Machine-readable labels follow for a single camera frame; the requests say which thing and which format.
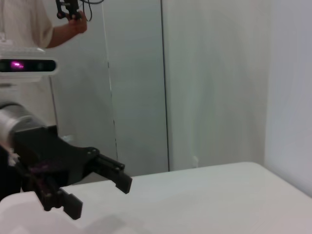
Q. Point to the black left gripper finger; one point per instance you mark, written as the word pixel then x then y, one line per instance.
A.
pixel 122 181

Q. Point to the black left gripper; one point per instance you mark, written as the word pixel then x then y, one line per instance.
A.
pixel 48 151

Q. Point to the black handheld teleoperation controller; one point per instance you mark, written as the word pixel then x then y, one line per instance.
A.
pixel 73 8

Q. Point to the person's bare forearm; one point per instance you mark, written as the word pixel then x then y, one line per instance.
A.
pixel 58 39

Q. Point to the person's hand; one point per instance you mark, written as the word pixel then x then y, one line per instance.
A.
pixel 79 25

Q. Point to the person in beige shirt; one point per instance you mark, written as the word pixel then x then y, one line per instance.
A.
pixel 22 22

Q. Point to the white robot head camera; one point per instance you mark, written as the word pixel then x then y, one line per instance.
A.
pixel 29 65

